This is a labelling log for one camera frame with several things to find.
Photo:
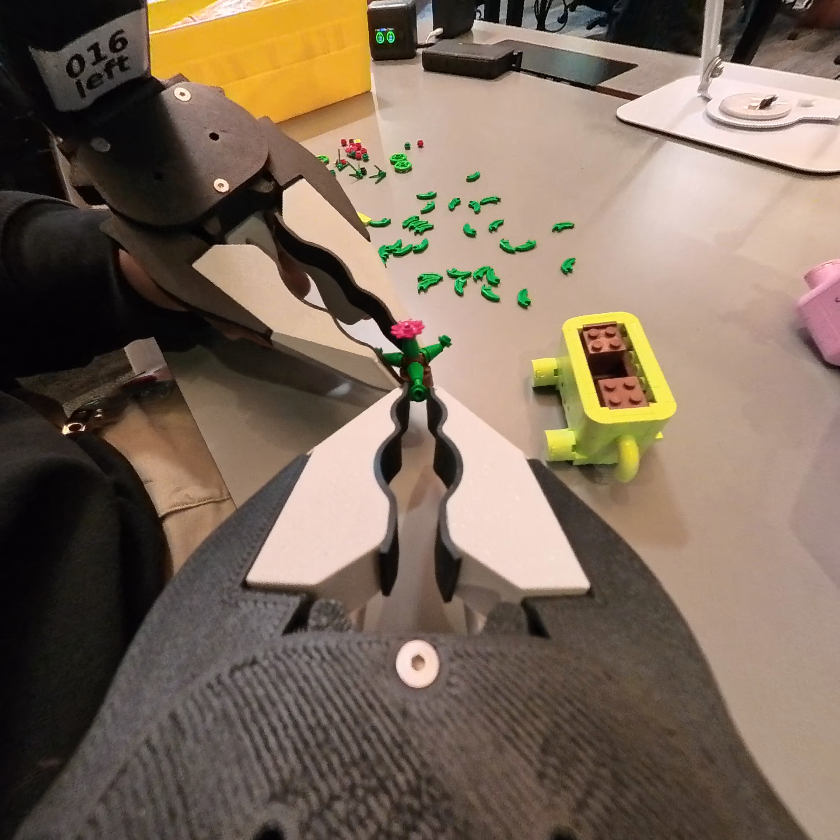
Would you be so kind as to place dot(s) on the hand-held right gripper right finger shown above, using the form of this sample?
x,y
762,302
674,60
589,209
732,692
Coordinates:
x,y
518,525

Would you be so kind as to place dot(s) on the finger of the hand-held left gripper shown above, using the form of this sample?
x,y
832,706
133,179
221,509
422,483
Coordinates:
x,y
249,282
367,262

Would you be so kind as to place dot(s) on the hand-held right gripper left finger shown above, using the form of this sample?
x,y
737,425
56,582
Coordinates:
x,y
315,525

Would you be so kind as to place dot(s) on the pink toy brick flower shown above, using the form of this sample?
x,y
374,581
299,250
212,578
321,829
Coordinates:
x,y
407,328

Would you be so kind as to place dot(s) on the person's left hand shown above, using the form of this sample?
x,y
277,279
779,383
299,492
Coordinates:
x,y
141,282

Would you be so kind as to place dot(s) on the scattered green toy leaves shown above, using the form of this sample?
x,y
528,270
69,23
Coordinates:
x,y
430,282

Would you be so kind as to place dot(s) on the pile of small mixed toy pieces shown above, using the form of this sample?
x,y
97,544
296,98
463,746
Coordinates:
x,y
354,152

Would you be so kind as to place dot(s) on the lime green toy brick pot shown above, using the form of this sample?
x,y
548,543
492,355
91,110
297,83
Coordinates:
x,y
590,436

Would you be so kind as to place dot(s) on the yellow plastic bin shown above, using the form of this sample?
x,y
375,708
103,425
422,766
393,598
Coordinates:
x,y
262,59

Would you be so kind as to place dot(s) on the black flat box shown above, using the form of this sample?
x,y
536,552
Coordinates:
x,y
466,59

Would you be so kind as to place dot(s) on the black charger with green lights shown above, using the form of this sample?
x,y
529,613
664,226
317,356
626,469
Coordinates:
x,y
394,16

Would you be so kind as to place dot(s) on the black charging dock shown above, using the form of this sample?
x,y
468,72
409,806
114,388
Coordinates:
x,y
453,16

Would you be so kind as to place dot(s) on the white booklet stand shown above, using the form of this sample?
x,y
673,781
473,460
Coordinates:
x,y
669,108

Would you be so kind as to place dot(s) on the lilac toy brick plant pot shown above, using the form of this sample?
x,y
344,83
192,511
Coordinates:
x,y
823,308

